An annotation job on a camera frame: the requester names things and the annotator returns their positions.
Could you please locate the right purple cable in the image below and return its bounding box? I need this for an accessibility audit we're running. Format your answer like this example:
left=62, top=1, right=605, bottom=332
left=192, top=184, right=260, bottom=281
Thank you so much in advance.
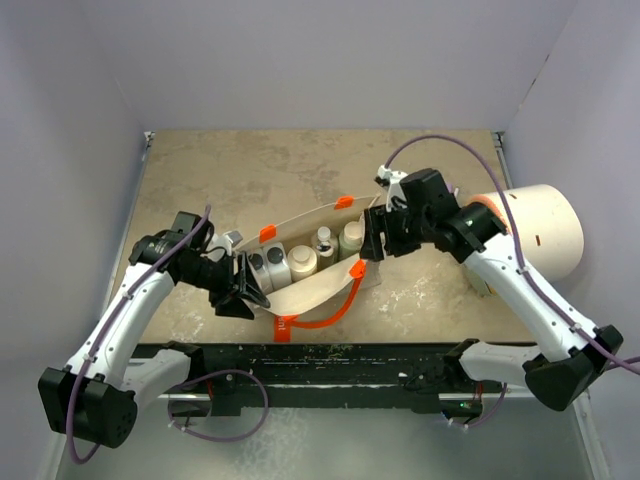
left=383, top=134, right=640, bottom=431

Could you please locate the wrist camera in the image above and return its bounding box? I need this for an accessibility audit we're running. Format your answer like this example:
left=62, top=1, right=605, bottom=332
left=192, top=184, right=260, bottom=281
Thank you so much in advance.
left=205, top=230, right=243, bottom=261
left=375, top=165, right=407, bottom=212

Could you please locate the clear bottle white cap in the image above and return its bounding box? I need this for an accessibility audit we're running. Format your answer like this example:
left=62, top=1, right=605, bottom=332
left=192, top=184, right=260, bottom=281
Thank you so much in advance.
left=311, top=226, right=338, bottom=271

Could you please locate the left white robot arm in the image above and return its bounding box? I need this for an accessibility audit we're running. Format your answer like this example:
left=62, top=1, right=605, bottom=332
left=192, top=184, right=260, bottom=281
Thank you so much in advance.
left=38, top=211, right=270, bottom=448

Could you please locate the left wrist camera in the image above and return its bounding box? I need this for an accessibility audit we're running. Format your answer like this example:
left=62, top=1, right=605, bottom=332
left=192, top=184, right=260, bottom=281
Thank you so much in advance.
left=205, top=230, right=243, bottom=261

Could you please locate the large white cylinder toy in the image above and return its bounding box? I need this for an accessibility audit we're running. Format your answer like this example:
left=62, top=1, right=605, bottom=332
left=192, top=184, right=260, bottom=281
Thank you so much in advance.
left=464, top=183, right=586, bottom=300

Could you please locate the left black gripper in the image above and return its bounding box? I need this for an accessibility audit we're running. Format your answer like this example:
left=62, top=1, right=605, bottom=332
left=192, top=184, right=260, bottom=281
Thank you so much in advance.
left=180, top=251, right=269, bottom=319

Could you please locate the beige canvas tote bag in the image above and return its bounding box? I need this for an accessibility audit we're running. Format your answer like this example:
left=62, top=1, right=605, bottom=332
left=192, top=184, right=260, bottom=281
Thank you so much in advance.
left=239, top=196, right=380, bottom=343

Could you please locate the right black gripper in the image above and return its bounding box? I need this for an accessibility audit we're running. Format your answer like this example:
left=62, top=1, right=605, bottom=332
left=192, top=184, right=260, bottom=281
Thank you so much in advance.
left=360, top=200, right=433, bottom=261

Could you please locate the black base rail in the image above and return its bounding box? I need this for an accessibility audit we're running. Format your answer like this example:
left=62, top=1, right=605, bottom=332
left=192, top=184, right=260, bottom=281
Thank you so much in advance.
left=124, top=341, right=536, bottom=416

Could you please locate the cream jar round lid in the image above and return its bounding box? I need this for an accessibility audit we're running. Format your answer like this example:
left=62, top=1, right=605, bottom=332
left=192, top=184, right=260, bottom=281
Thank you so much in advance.
left=287, top=245, right=318, bottom=282

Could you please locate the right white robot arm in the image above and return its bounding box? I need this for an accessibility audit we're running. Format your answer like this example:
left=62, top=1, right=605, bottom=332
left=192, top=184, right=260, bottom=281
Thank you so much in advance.
left=360, top=166, right=623, bottom=411

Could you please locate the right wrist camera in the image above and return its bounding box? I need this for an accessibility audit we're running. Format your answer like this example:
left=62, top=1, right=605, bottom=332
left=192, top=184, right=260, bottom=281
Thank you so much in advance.
left=375, top=165, right=407, bottom=212

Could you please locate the white bottle black cap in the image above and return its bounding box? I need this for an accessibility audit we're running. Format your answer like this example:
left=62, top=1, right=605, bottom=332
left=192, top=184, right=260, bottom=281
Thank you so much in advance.
left=263, top=243, right=292, bottom=291
left=248, top=249, right=273, bottom=295

